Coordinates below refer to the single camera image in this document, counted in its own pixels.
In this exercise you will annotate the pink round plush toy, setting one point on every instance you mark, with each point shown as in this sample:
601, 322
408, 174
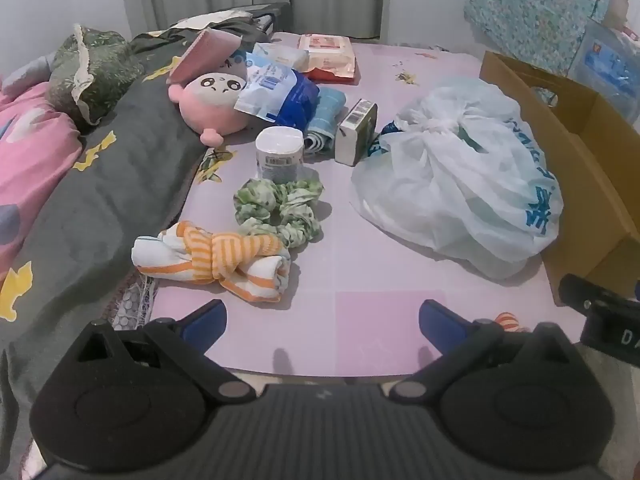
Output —
210, 105

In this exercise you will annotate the bagged blue water jug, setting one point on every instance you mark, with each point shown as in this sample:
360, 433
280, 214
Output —
610, 70

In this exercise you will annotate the small gold white box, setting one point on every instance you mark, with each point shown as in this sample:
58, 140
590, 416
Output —
352, 135

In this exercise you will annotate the white plastic bag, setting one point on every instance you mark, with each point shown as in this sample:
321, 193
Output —
450, 185

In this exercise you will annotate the pink sponge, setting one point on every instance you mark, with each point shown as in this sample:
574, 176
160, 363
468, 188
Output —
200, 55

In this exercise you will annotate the dark grey printed quilt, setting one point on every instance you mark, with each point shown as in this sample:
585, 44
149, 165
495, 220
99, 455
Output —
115, 185

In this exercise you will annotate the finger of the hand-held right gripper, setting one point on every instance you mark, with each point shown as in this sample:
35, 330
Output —
580, 292

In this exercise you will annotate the blue white carton box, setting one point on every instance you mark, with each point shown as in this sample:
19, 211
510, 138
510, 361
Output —
275, 54

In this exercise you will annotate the green lace-trimmed pillow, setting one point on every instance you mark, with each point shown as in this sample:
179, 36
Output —
100, 70

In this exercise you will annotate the blue wet wipes pack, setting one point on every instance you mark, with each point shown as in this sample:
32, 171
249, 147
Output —
285, 95

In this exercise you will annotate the light grey pillow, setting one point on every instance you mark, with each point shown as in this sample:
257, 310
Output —
27, 75

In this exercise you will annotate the pink blanket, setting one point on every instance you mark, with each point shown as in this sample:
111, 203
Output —
30, 160

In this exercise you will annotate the brown cardboard box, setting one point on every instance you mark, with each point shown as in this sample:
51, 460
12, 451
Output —
590, 185

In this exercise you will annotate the dark grey furniture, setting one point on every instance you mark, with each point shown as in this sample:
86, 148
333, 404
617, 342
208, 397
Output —
277, 17

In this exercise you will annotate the light blue towel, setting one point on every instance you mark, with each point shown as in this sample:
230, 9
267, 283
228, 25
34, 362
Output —
325, 120

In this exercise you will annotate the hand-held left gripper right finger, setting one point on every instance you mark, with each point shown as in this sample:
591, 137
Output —
440, 322

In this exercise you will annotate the teal floral cloth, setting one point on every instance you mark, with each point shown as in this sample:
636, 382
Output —
525, 0

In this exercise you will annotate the orange striped towel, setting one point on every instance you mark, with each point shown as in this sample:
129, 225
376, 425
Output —
225, 255

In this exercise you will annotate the green floral scrunchie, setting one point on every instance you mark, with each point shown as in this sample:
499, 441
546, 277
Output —
300, 230

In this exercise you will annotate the red pink wipes pack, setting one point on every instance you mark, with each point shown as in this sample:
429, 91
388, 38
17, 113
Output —
327, 52

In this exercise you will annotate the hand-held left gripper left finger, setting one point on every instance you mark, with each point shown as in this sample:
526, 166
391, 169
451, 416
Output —
205, 322

